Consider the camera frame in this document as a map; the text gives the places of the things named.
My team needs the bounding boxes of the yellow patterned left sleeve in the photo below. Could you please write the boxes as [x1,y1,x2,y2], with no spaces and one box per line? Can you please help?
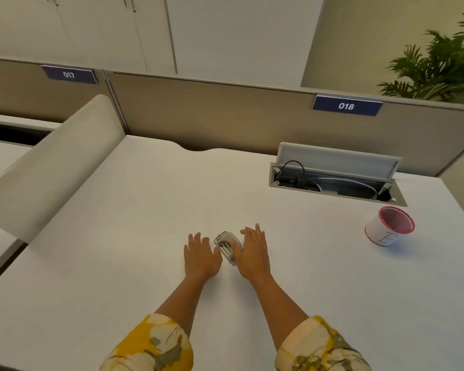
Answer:
[100,314,194,371]

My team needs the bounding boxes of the black cable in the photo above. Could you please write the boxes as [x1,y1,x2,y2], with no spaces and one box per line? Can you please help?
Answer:
[275,161,321,190]

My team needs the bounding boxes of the yellow patterned right sleeve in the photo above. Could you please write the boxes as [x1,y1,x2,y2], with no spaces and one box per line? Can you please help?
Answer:
[275,315,372,371]

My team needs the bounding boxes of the person's right forearm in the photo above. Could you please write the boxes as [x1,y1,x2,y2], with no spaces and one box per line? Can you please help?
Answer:
[249,271,309,349]

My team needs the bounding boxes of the green potted plant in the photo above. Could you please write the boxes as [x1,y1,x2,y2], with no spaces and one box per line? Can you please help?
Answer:
[377,1,464,103]

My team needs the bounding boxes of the yellow patterned sleeve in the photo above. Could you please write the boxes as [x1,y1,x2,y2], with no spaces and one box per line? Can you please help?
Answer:
[100,314,194,371]
[275,315,372,371]

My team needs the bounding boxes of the grey desk cable box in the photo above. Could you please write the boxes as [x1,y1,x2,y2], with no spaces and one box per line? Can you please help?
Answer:
[269,142,408,207]

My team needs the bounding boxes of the grey cable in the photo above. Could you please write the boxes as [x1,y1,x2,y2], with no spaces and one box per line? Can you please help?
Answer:
[313,177,379,200]

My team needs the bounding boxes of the white wall cabinets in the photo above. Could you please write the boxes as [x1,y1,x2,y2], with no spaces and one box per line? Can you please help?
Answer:
[0,0,178,75]

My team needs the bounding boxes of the beige desk partition panel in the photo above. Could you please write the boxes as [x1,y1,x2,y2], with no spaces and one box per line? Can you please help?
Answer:
[107,71,464,178]
[0,56,118,125]

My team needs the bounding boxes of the blue desk number sign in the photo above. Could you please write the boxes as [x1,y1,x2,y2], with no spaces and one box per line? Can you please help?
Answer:
[312,94,384,117]
[41,65,99,85]

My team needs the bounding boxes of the person's left hand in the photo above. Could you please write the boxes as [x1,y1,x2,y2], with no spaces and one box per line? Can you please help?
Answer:
[183,232,223,283]

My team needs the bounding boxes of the neighbouring desk cable box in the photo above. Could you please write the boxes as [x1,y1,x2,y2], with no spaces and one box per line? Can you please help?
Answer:
[0,119,61,148]

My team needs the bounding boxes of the white cup with red rim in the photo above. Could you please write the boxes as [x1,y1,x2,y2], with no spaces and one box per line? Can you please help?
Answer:
[364,206,416,247]

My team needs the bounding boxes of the white curved side divider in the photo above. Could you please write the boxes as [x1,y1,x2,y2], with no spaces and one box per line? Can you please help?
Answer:
[0,94,127,244]

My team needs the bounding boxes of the person's left forearm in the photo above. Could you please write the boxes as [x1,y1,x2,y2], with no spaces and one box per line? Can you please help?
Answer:
[155,275,214,337]

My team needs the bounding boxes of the person's right hand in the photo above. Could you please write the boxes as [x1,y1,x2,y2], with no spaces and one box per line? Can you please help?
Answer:
[231,223,271,283]

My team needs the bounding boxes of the small clear plastic case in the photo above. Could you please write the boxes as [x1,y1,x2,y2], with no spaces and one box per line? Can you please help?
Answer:
[213,230,243,267]

